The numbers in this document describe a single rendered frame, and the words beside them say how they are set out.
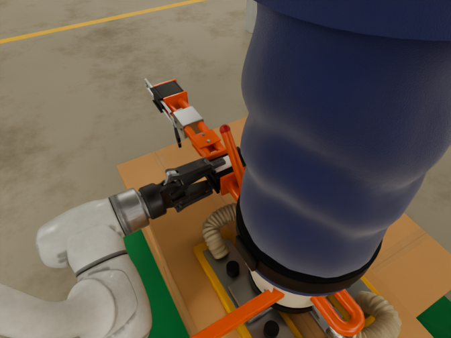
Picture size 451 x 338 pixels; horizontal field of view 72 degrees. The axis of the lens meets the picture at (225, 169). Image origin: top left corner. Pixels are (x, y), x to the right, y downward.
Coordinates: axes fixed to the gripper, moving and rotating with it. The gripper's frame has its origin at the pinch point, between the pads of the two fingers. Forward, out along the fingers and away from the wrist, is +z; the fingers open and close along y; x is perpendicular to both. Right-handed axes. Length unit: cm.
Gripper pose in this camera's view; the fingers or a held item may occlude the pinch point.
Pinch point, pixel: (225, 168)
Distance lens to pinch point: 74.1
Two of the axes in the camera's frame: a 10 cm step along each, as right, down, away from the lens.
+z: 8.7, -3.8, 3.2
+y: 0.1, 6.5, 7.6
